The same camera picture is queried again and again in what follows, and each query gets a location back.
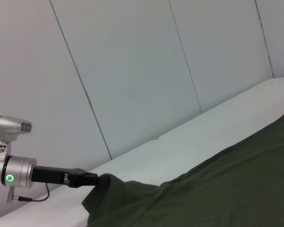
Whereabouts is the dark green t-shirt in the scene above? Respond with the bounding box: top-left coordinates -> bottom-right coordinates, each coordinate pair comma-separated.
81,107 -> 284,227

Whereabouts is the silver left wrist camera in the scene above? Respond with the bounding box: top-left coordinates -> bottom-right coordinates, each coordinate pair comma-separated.
0,115 -> 33,161

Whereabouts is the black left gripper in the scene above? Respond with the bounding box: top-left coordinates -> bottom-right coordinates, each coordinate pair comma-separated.
32,166 -> 111,189

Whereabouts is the left gripper cable with plugs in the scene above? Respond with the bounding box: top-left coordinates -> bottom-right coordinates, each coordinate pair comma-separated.
6,183 -> 50,203

